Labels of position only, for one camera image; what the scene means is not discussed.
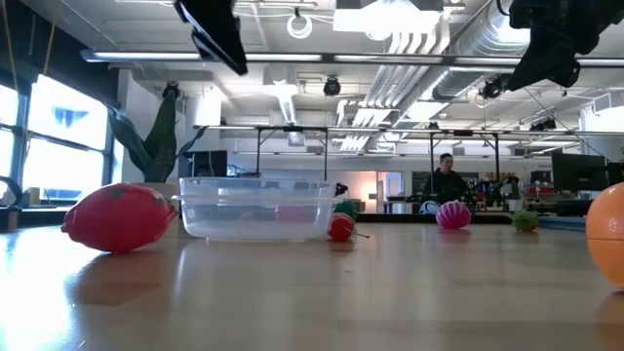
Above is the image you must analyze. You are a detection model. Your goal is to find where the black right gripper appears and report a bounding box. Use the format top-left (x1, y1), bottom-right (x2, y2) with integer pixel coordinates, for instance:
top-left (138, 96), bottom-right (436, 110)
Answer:
top-left (506, 0), bottom-right (624, 93)

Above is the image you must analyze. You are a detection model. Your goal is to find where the small green toy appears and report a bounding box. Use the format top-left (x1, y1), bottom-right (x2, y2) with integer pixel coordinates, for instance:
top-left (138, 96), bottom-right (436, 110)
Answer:
top-left (510, 209), bottom-right (541, 233)

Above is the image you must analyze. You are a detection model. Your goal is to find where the pink toy peach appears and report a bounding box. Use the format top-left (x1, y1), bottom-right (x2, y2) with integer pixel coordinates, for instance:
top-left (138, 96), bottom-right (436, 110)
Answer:
top-left (275, 204), bottom-right (307, 224)

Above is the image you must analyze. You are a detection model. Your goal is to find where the clear plastic tupperware container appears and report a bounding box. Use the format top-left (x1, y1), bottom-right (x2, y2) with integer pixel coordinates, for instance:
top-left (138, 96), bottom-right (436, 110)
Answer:
top-left (171, 175), bottom-right (342, 244)

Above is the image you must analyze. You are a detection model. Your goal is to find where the purple white striped toy onion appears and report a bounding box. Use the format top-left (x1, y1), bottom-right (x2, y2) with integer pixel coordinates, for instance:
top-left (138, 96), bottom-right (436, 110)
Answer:
top-left (435, 199), bottom-right (473, 231)

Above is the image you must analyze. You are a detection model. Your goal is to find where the orange toy orange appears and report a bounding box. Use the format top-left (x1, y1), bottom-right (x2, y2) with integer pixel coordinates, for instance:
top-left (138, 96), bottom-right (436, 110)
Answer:
top-left (585, 181), bottom-right (624, 289)

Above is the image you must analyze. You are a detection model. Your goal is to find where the large red toy tomato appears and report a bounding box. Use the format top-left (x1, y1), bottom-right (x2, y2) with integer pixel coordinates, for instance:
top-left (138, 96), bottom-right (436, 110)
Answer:
top-left (60, 182), bottom-right (180, 254)

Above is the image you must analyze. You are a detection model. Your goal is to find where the green toy bell pepper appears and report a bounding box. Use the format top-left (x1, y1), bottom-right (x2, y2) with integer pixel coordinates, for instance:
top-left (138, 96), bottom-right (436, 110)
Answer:
top-left (332, 198), bottom-right (360, 221)

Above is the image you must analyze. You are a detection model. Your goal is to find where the small red toy cherry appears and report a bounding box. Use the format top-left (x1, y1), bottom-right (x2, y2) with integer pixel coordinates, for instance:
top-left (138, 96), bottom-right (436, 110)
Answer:
top-left (328, 213), bottom-right (371, 244)

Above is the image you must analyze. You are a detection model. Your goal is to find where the long ceiling light bar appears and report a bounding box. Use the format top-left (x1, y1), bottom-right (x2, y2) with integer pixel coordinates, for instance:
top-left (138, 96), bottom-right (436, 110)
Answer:
top-left (80, 48), bottom-right (624, 68)

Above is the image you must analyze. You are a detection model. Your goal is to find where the green snake plant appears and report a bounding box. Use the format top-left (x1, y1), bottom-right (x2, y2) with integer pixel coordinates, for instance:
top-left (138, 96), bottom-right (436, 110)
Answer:
top-left (106, 90), bottom-right (210, 184)

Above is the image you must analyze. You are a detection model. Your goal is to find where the small black monitor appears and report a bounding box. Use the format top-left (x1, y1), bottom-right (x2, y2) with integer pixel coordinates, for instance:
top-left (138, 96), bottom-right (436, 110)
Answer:
top-left (186, 149), bottom-right (229, 178)

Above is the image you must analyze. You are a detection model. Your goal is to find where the large black monitor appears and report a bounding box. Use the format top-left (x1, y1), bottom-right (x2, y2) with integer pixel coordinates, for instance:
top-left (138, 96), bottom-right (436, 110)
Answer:
top-left (551, 152), bottom-right (609, 192)

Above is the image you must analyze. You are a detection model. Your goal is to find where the person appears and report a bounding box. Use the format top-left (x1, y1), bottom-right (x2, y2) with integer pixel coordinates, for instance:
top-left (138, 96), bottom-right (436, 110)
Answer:
top-left (421, 152), bottom-right (477, 206)

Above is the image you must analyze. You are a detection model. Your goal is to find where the blue flat tray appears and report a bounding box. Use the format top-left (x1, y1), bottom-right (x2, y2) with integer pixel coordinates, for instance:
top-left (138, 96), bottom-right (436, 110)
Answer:
top-left (538, 215), bottom-right (586, 233)

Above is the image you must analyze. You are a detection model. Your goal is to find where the black curved stand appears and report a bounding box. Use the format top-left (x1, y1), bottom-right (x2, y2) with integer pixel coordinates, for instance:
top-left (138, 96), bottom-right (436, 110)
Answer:
top-left (0, 175), bottom-right (23, 234)

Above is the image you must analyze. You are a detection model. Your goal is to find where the black ceiling camera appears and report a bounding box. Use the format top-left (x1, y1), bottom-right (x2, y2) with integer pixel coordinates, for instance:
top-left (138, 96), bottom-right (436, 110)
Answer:
top-left (480, 75), bottom-right (508, 100)

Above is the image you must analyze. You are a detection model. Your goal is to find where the silver ventilation duct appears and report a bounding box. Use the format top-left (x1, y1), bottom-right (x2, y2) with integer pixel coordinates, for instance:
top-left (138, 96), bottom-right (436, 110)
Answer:
top-left (431, 0), bottom-right (532, 101)

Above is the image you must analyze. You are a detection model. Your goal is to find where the white cable loop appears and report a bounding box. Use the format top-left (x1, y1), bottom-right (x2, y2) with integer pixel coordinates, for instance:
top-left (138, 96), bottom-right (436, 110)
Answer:
top-left (286, 13), bottom-right (313, 40)

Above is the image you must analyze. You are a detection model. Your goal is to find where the black background rig frame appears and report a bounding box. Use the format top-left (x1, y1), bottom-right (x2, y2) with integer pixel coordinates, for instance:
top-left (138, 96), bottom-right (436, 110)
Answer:
top-left (255, 125), bottom-right (502, 195)

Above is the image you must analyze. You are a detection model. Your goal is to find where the black aluminium table frame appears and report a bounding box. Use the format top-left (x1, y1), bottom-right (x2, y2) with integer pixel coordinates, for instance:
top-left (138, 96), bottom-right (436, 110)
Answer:
top-left (355, 213), bottom-right (513, 225)

